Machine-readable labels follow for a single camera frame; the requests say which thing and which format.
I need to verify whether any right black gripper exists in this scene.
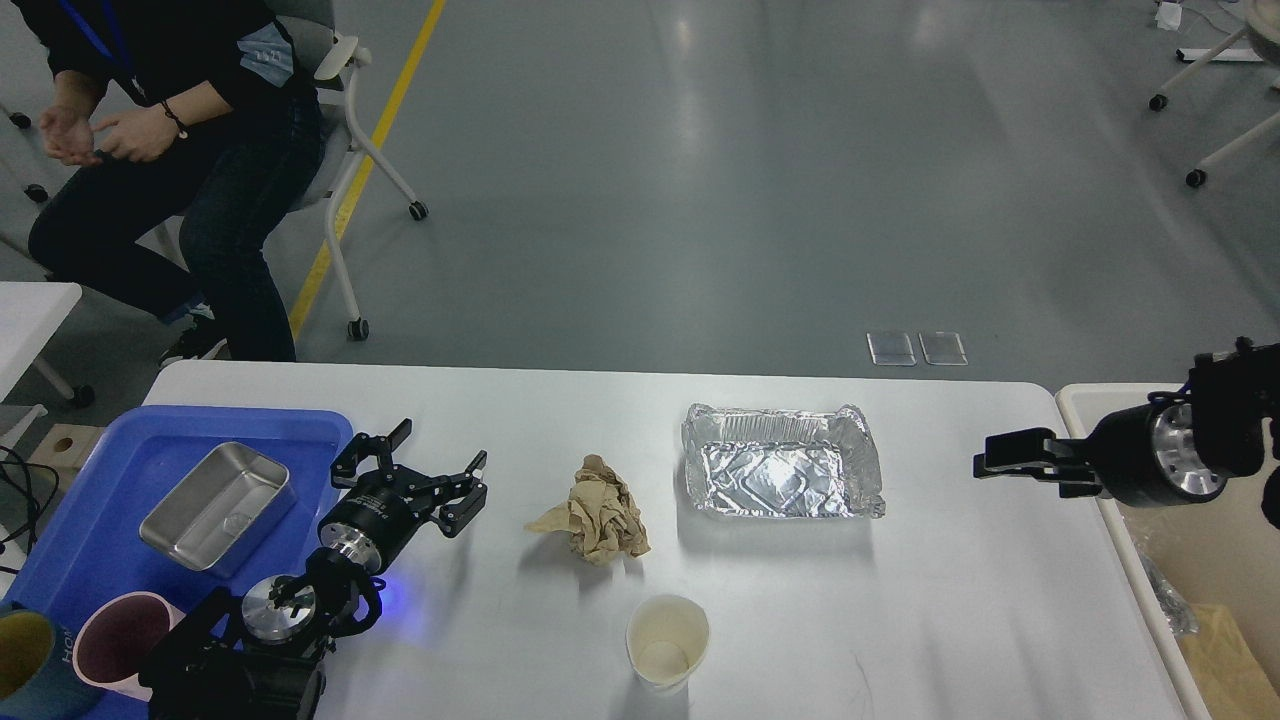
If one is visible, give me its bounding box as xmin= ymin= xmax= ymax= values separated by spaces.
xmin=973 ymin=404 xmax=1228 ymax=509

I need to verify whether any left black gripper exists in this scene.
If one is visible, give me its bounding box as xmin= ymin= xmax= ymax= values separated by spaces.
xmin=317 ymin=418 xmax=488 ymax=577

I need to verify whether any steel rectangular container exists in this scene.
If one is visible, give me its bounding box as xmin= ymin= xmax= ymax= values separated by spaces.
xmin=138 ymin=441 xmax=297 ymax=579

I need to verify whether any aluminium foil tray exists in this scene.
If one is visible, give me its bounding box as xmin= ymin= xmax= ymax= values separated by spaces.
xmin=681 ymin=404 xmax=887 ymax=520

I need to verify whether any white paper cup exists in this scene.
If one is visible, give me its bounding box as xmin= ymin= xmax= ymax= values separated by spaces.
xmin=625 ymin=594 xmax=710 ymax=694

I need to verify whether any pink mug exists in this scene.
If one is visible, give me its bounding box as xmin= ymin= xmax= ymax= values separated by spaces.
xmin=70 ymin=591 xmax=186 ymax=702

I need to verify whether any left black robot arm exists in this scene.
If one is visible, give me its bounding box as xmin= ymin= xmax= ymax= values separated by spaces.
xmin=140 ymin=419 xmax=488 ymax=719

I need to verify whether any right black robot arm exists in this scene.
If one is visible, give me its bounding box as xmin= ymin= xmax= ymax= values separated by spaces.
xmin=972 ymin=336 xmax=1279 ymax=509

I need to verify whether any right floor plate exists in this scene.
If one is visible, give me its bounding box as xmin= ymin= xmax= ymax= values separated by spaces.
xmin=916 ymin=331 xmax=969 ymax=366

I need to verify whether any floor plate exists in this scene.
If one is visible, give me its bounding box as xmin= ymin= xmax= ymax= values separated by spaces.
xmin=867 ymin=331 xmax=918 ymax=366
xmin=916 ymin=331 xmax=969 ymax=366

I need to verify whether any white plastic bin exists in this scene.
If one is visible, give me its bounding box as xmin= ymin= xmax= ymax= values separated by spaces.
xmin=1057 ymin=384 xmax=1280 ymax=720

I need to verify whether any left floor plate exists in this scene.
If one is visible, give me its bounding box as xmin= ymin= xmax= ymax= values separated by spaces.
xmin=867 ymin=331 xmax=918 ymax=366

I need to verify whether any crumpled brown paper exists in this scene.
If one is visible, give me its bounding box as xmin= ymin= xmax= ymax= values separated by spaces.
xmin=524 ymin=454 xmax=652 ymax=568

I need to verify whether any blue plastic tray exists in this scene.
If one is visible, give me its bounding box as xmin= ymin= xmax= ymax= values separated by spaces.
xmin=5 ymin=406 xmax=353 ymax=630

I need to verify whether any wooden block with hole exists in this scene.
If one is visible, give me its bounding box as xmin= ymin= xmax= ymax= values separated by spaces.
xmin=27 ymin=424 xmax=105 ymax=498

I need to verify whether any person in black clothes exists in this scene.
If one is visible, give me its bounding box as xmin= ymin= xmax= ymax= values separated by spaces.
xmin=17 ymin=1 xmax=325 ymax=366

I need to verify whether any white side table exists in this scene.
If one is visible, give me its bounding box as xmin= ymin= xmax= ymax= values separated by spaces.
xmin=1 ymin=281 xmax=82 ymax=405

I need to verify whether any blue mug yellow inside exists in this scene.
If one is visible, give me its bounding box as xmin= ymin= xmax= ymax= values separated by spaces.
xmin=1 ymin=603 xmax=102 ymax=719

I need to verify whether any white wheeled furniture base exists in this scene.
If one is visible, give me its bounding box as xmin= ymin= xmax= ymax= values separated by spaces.
xmin=1148 ymin=0 xmax=1280 ymax=191

